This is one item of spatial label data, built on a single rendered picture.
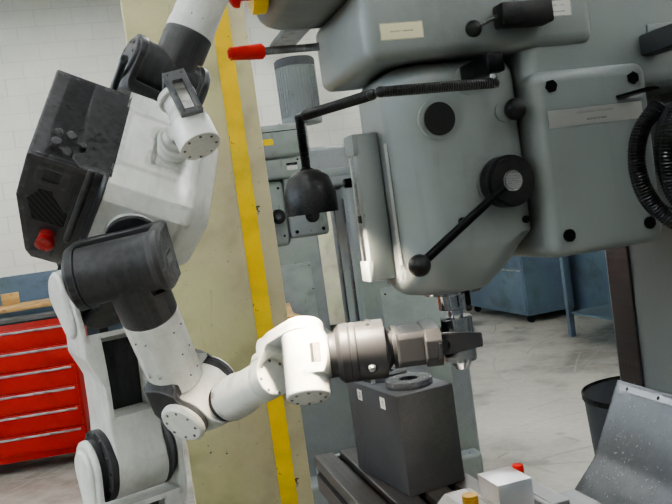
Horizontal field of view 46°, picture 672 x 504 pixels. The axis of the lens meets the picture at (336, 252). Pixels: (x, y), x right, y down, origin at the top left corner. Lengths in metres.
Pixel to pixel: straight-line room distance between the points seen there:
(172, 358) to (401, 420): 0.44
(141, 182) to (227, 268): 1.57
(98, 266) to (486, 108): 0.59
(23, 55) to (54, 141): 9.10
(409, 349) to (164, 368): 0.40
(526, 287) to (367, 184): 7.38
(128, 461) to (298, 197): 0.75
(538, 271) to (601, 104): 7.38
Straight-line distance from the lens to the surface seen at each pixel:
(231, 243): 2.83
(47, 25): 10.43
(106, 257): 1.20
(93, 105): 1.37
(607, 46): 1.21
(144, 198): 1.27
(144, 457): 1.63
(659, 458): 1.42
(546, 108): 1.13
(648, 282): 1.42
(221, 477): 2.95
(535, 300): 8.53
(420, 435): 1.49
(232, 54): 1.21
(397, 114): 1.08
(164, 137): 1.31
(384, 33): 1.05
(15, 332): 5.63
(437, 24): 1.08
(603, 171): 1.17
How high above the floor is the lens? 1.45
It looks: 3 degrees down
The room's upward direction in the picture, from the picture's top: 8 degrees counter-clockwise
